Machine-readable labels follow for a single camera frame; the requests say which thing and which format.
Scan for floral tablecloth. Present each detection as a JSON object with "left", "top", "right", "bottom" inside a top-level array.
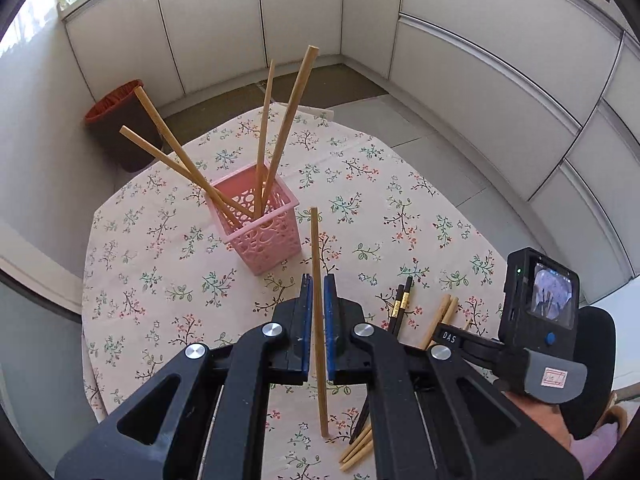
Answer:
[{"left": 80, "top": 102, "right": 511, "bottom": 480}]

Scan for pink perforated utensil basket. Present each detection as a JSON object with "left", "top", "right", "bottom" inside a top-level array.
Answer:
[{"left": 206, "top": 177, "right": 302, "bottom": 275}]

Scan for olive floor mat right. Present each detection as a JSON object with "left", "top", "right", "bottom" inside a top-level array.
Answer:
[{"left": 164, "top": 62, "right": 388, "bottom": 131}]

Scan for white kitchen cabinets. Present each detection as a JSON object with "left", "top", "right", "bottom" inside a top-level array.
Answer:
[{"left": 62, "top": 0, "right": 639, "bottom": 302}]

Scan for black chopstick gold band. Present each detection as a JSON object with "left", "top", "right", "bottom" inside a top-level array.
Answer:
[
  {"left": 394, "top": 275, "right": 413, "bottom": 337},
  {"left": 349, "top": 285, "right": 405, "bottom": 444}
]

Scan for person's right hand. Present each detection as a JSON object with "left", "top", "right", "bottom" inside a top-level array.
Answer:
[{"left": 504, "top": 389, "right": 632, "bottom": 453}]

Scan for brown trash bin red liner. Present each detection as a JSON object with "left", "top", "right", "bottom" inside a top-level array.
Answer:
[{"left": 84, "top": 79, "right": 163, "bottom": 172}]

